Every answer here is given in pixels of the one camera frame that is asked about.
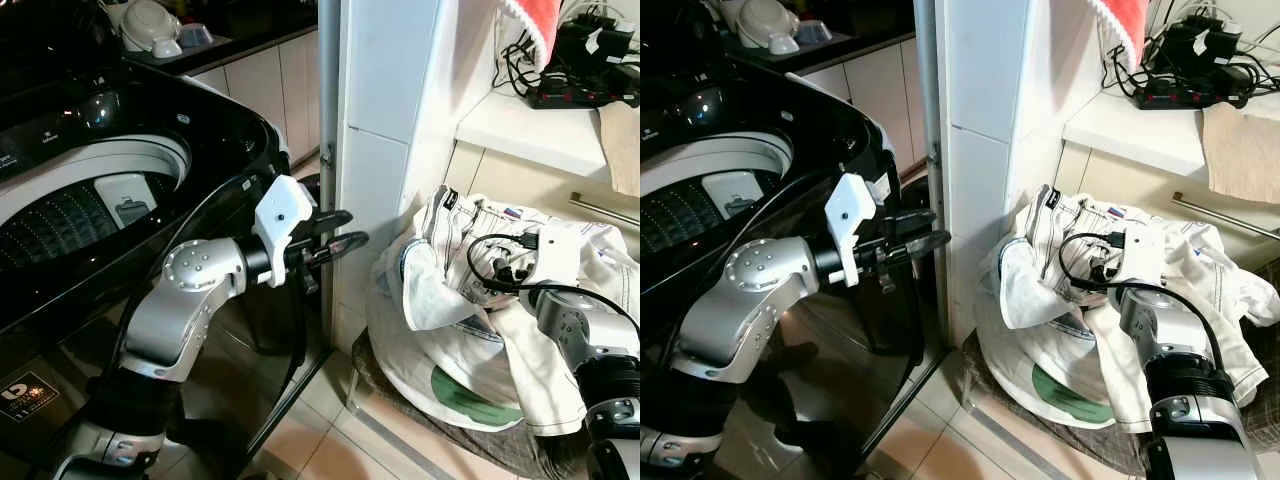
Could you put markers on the white stitched garment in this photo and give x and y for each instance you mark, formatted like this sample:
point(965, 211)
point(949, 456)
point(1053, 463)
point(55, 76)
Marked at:
point(545, 370)
point(1190, 260)

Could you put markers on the metal door frame strip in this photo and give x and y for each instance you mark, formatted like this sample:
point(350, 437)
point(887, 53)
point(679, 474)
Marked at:
point(926, 100)
point(328, 150)

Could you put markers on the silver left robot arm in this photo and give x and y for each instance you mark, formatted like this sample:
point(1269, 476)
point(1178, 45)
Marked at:
point(745, 300)
point(185, 300)

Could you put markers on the grey washer detergent tray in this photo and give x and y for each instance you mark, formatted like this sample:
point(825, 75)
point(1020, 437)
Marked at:
point(728, 195)
point(125, 200)

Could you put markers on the white kitchen cabinet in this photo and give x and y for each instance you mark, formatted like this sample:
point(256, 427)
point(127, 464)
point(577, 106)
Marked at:
point(880, 90)
point(260, 90)

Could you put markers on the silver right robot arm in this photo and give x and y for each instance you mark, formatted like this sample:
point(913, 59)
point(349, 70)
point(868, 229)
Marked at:
point(1185, 400)
point(590, 340)

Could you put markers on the metal towel rail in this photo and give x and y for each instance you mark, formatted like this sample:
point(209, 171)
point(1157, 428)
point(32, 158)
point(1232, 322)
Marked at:
point(1225, 216)
point(605, 211)

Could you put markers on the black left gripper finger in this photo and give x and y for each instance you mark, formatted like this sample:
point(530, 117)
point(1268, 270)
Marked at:
point(915, 217)
point(925, 243)
point(345, 243)
point(335, 217)

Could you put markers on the beige hanging towel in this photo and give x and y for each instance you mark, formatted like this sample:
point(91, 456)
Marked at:
point(1240, 155)
point(622, 150)

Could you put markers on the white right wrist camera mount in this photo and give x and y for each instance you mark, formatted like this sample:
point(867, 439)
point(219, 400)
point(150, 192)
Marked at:
point(1142, 255)
point(558, 255)

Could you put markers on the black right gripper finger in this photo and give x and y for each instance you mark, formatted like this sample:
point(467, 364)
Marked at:
point(1093, 263)
point(502, 262)
point(503, 280)
point(1095, 282)

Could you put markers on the red cloth with white trim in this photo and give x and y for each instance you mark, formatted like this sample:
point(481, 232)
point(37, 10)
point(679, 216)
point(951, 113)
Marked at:
point(532, 20)
point(1125, 20)

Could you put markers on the white cloth with green print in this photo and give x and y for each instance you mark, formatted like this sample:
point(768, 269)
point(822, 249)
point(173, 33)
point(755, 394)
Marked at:
point(1040, 365)
point(440, 370)

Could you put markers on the small white bowl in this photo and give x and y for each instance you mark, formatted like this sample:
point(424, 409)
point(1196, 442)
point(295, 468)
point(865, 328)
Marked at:
point(166, 48)
point(784, 44)

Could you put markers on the washer warning sticker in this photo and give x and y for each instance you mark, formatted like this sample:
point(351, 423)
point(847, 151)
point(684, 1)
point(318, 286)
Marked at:
point(28, 397)

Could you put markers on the black power strip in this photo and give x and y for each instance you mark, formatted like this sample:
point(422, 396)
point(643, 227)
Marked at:
point(1170, 96)
point(570, 97)

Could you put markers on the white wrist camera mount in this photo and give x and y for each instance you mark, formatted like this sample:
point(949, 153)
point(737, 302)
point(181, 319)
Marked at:
point(558, 255)
point(850, 215)
point(1142, 255)
point(280, 215)

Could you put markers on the grey bowl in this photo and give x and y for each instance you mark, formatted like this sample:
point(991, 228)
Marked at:
point(195, 36)
point(813, 32)

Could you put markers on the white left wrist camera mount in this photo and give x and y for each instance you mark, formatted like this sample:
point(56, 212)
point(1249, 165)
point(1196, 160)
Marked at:
point(280, 215)
point(850, 215)

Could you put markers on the black top-load washing machine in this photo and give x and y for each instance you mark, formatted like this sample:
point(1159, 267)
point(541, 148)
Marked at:
point(60, 300)
point(680, 290)

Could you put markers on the white tiled ledge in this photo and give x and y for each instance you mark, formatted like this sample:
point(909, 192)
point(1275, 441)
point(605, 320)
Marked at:
point(530, 130)
point(1130, 130)

